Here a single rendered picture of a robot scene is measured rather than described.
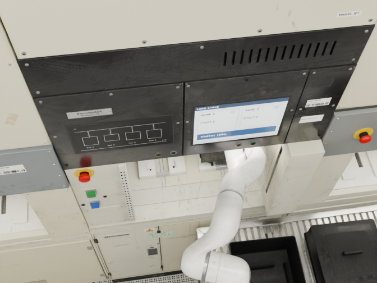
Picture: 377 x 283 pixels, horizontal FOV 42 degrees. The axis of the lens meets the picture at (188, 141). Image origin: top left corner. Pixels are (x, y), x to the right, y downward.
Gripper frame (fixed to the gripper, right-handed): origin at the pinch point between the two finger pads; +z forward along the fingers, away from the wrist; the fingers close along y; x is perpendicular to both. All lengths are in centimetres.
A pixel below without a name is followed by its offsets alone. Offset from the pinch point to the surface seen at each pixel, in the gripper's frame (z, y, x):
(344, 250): -55, 43, -34
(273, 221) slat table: -35, 19, -44
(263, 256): -50, 11, -43
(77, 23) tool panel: -29, -46, 85
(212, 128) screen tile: -29.9, -12.8, 35.4
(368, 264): -62, 51, -34
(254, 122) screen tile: -30.0, 0.5, 35.9
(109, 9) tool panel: -29, -39, 88
